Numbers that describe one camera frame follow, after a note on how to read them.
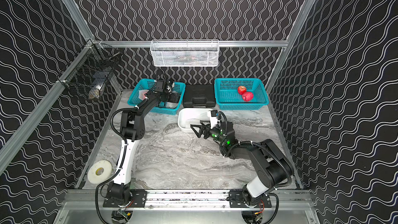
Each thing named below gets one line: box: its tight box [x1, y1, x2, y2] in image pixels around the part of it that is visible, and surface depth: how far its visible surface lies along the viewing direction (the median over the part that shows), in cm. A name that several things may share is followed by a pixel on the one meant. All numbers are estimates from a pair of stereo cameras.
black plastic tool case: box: [182, 84, 217, 108], surface depth 111 cm
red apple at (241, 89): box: [237, 85, 247, 95], surface depth 116 cm
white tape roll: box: [87, 160, 113, 185], surface depth 83 cm
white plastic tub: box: [177, 107, 210, 132], surface depth 106 cm
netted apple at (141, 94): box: [138, 89, 150, 101], surface depth 112 cm
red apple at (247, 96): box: [242, 91, 254, 103], surface depth 112 cm
